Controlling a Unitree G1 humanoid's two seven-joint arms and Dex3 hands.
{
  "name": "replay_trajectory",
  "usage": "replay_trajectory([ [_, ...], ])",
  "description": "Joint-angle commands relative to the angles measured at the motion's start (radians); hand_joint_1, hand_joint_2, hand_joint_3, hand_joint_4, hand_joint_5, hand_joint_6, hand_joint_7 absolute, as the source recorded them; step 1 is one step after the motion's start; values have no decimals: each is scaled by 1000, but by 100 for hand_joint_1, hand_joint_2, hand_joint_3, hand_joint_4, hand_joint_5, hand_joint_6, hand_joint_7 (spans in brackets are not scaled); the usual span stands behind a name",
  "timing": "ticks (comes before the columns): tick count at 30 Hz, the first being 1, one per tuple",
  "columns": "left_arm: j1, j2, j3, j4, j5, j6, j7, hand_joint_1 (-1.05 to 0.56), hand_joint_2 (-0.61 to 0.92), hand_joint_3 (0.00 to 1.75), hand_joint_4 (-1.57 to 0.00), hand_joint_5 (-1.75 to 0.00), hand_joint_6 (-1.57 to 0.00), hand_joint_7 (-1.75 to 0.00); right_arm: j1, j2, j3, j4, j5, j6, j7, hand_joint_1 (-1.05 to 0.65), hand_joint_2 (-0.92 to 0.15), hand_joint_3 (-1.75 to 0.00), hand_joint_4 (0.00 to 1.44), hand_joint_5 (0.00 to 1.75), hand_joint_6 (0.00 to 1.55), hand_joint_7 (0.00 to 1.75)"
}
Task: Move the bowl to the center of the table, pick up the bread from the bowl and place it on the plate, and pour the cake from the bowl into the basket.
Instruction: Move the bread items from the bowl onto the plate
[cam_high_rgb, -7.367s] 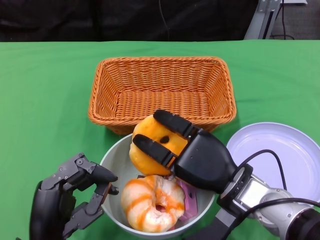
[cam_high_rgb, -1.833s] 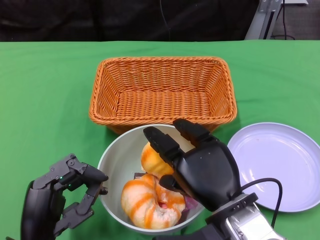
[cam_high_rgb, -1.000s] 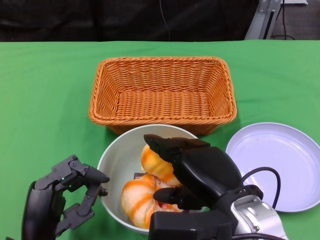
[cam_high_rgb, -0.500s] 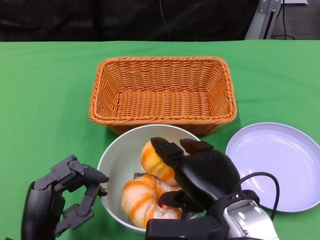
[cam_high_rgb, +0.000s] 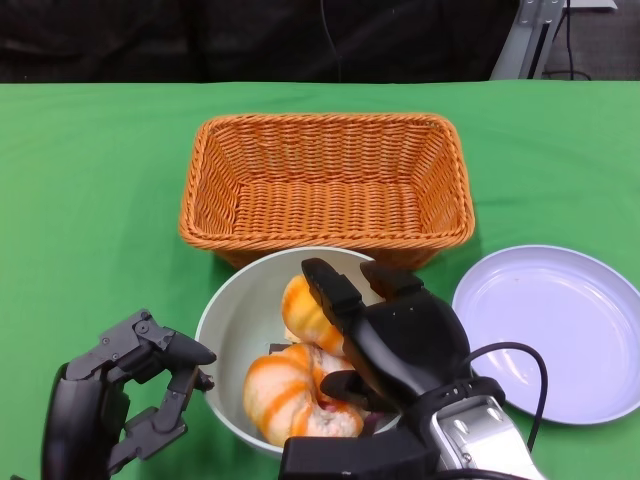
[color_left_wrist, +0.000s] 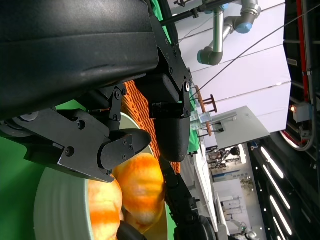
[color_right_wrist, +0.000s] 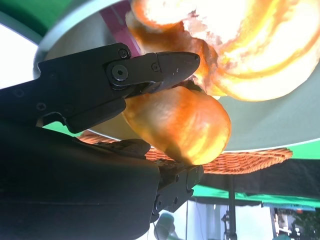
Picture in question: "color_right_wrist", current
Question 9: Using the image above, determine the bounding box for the grey round bowl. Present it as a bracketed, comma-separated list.
[32, 0, 320, 153]

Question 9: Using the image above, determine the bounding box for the white round plate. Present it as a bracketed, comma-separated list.
[0, 9, 48, 91]

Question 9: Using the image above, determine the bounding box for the orange wicker basket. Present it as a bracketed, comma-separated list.
[79, 129, 293, 176]

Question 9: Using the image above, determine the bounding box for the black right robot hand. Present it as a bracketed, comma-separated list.
[0, 42, 205, 240]

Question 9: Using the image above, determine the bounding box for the orange bagel bread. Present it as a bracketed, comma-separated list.
[122, 86, 232, 166]

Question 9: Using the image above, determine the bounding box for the black tripod pole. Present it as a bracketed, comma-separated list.
[224, 174, 238, 240]

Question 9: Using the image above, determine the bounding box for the black fabric backdrop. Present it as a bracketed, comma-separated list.
[197, 156, 320, 201]

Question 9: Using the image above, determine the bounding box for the white orange-striped donut bread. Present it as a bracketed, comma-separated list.
[124, 0, 320, 102]

